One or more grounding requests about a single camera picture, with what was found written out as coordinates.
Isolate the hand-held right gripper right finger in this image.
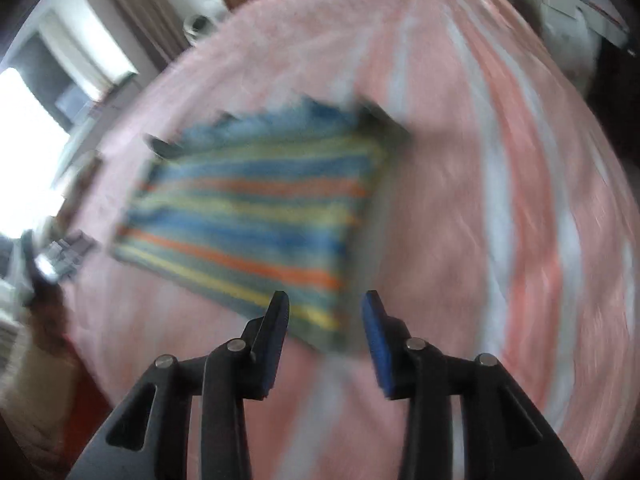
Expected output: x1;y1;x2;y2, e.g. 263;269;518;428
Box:
361;290;586;480

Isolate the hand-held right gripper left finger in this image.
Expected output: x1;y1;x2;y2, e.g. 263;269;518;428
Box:
65;290;291;480

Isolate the multicolour striped knit sweater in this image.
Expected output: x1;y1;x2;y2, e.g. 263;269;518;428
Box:
110;95;413;356

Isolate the pink striped bedspread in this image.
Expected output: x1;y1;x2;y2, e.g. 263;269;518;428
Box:
60;0;636;480

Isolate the chevron patterned pillow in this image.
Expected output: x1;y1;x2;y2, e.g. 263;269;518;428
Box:
54;152;104;233

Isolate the white plastic bag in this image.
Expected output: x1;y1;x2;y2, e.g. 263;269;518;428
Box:
542;10;601;96

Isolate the beige curtain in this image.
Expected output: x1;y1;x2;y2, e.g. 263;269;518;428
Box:
95;0;196;68

